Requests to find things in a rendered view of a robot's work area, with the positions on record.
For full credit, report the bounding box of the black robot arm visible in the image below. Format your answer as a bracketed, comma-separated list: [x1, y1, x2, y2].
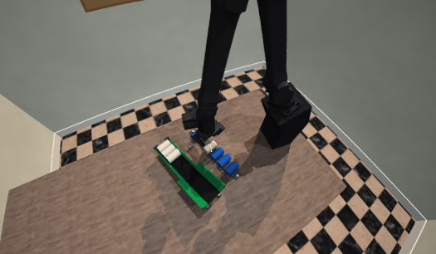
[182, 0, 301, 133]

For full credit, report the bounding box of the cream plastic bar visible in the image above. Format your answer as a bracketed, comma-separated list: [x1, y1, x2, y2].
[165, 149, 181, 163]
[161, 144, 176, 157]
[157, 140, 171, 153]

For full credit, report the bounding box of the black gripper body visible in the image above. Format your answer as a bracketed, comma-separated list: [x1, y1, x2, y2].
[193, 121, 225, 143]

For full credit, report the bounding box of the cream plastic cylinder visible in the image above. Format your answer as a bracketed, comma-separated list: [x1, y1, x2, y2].
[203, 141, 217, 154]

